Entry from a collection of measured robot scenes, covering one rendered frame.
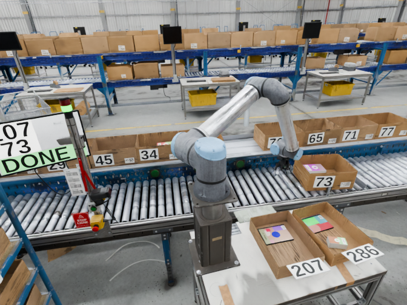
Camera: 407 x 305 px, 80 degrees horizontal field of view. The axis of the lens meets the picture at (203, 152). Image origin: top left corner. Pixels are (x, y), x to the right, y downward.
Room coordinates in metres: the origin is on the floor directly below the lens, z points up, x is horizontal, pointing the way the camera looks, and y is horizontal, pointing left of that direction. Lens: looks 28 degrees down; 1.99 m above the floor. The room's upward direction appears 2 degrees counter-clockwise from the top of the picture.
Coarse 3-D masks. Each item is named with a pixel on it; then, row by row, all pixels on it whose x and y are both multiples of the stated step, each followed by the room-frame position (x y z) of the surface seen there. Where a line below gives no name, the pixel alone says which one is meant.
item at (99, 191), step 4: (100, 188) 1.24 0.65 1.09; (104, 188) 1.24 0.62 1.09; (108, 188) 1.24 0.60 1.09; (92, 192) 1.21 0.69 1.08; (96, 192) 1.20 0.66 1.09; (100, 192) 1.20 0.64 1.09; (104, 192) 1.21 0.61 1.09; (108, 192) 1.21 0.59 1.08; (92, 196) 1.19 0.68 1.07; (96, 196) 1.19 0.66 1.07; (100, 196) 1.20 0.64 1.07; (104, 196) 1.20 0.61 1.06; (108, 196) 1.21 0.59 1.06; (92, 200) 1.19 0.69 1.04; (96, 200) 1.21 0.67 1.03; (100, 200) 1.21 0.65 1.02; (104, 200) 1.23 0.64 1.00; (96, 204) 1.21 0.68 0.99; (100, 204) 1.20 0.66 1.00
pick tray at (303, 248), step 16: (256, 224) 1.21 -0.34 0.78; (272, 224) 1.23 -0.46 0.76; (288, 224) 1.23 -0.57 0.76; (256, 240) 1.09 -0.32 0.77; (304, 240) 1.06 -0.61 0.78; (272, 256) 0.90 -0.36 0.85; (288, 256) 0.97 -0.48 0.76; (304, 256) 0.97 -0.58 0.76; (320, 256) 0.92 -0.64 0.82; (288, 272) 0.85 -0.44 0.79
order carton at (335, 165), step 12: (312, 156) 1.89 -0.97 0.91; (324, 156) 1.89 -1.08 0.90; (336, 156) 1.90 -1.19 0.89; (300, 168) 1.75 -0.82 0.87; (336, 168) 1.87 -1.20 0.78; (348, 168) 1.72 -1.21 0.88; (300, 180) 1.71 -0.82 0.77; (312, 180) 1.60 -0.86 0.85; (336, 180) 1.60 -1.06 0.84; (348, 180) 1.61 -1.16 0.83
